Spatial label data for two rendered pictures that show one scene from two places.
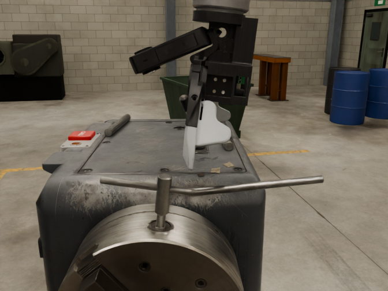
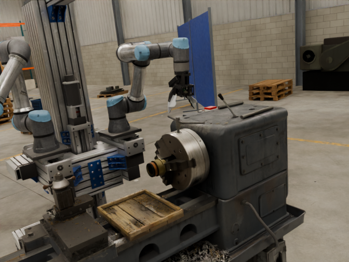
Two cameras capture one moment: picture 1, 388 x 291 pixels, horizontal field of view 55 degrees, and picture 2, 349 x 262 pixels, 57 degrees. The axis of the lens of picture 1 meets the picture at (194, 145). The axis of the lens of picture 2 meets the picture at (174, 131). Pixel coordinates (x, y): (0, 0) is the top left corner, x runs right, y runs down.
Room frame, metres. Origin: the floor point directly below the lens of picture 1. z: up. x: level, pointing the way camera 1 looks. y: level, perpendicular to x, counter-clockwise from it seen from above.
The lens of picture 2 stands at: (-0.39, -1.30, 1.66)
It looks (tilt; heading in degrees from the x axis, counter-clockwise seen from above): 14 degrees down; 56
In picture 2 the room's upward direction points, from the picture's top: 6 degrees counter-clockwise
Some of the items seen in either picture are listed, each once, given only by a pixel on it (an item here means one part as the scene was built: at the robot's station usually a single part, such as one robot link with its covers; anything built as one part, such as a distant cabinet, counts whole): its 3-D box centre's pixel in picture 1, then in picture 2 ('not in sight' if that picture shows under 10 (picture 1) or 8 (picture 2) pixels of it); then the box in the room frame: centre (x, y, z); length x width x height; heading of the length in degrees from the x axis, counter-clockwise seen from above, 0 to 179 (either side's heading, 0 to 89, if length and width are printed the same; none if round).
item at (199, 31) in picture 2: not in sight; (193, 66); (4.85, 5.39, 1.18); 4.12 x 0.80 x 2.35; 63
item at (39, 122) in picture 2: not in sight; (40, 121); (-0.01, 0.69, 1.33); 0.13 x 0.12 x 0.14; 115
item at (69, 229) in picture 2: not in sight; (71, 224); (-0.09, 0.07, 0.95); 0.43 x 0.17 x 0.05; 91
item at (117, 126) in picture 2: not in sight; (118, 122); (0.48, 0.71, 1.21); 0.15 x 0.15 x 0.10
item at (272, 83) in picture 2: not in sight; (270, 89); (7.20, 4.85, 0.22); 1.25 x 0.86 x 0.44; 14
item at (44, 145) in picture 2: not in sight; (44, 141); (-0.01, 0.68, 1.21); 0.15 x 0.15 x 0.10
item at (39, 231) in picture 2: not in sight; (64, 240); (-0.14, 0.06, 0.90); 0.47 x 0.30 x 0.06; 91
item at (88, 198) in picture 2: not in sight; (71, 208); (-0.06, 0.13, 0.99); 0.20 x 0.10 x 0.05; 1
